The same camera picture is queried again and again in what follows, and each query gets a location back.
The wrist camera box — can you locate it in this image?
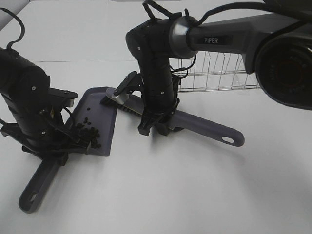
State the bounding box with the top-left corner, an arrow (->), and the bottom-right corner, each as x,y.
105,71 -> 140,104
48,88 -> 78,107

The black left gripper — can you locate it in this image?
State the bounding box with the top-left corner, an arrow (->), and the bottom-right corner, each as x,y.
0,104 -> 90,166

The metal wire dish rack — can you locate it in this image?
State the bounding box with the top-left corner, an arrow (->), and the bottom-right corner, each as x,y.
170,51 -> 260,93

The purple plastic dustpan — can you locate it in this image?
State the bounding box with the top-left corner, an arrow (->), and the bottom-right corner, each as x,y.
19,87 -> 117,213

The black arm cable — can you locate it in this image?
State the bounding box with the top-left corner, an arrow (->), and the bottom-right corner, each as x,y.
0,7 -> 25,53
142,0 -> 312,30

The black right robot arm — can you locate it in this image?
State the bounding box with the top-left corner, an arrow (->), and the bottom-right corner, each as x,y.
125,14 -> 312,135

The pile of coffee beans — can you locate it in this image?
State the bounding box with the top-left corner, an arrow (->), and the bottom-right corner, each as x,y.
74,113 -> 102,149

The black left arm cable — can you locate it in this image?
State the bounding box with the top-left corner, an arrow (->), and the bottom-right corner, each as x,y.
0,7 -> 25,53

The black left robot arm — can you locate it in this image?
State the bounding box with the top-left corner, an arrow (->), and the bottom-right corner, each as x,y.
0,49 -> 91,159

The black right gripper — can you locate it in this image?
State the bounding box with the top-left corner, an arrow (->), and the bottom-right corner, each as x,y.
138,73 -> 179,136

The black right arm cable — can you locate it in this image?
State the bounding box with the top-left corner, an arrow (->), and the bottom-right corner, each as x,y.
142,0 -> 312,30

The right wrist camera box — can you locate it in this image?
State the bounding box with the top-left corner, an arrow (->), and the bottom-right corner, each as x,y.
105,71 -> 140,104

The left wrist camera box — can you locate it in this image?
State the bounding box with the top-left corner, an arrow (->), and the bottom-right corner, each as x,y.
48,88 -> 78,107

